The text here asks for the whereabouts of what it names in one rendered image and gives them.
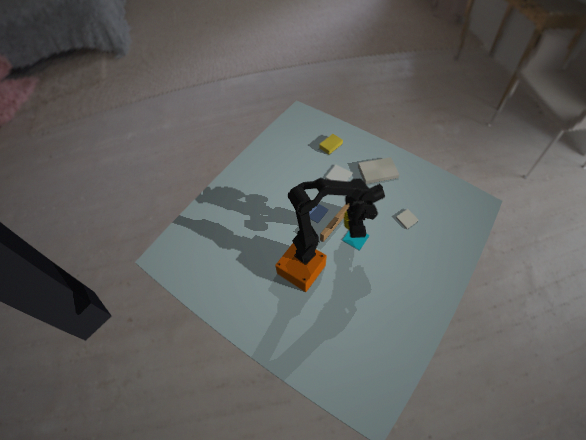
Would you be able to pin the yellow rectangular block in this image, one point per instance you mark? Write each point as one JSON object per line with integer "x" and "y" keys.
{"x": 331, "y": 143}

